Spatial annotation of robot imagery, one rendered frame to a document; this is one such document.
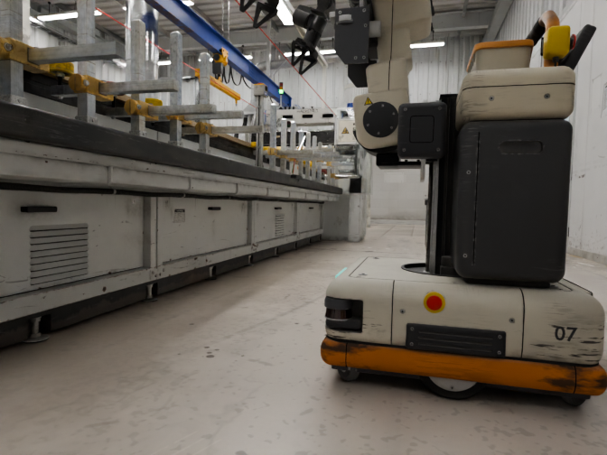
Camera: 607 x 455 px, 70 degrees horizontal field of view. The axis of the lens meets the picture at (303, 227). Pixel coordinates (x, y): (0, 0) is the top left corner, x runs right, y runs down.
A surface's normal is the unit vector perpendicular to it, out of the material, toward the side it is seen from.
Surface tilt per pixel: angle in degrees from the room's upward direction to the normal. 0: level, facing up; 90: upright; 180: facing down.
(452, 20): 90
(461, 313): 90
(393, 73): 90
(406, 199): 90
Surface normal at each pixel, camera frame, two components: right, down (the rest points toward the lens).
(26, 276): 0.97, 0.04
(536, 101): -0.25, 0.04
